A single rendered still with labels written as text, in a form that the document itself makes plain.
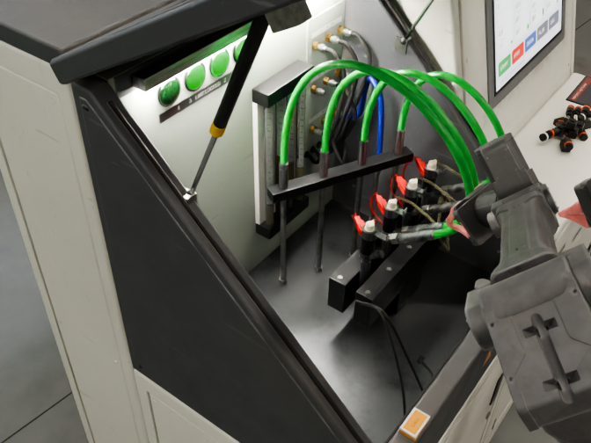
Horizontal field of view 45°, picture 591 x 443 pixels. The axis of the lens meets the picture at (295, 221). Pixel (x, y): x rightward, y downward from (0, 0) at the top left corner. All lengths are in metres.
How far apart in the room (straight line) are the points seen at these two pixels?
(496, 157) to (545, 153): 0.80
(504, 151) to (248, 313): 0.43
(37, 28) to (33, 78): 0.08
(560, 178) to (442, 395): 0.68
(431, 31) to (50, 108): 0.76
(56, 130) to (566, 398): 0.86
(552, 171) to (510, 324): 1.19
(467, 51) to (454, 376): 0.66
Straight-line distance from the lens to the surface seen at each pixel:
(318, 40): 1.47
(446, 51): 1.48
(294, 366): 1.07
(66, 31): 1.09
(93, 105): 1.05
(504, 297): 0.60
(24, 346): 2.67
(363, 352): 1.45
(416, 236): 1.24
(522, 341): 0.57
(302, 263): 1.62
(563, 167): 1.78
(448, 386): 1.28
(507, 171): 1.01
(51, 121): 1.17
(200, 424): 1.44
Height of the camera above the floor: 1.96
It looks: 41 degrees down
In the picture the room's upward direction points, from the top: 1 degrees clockwise
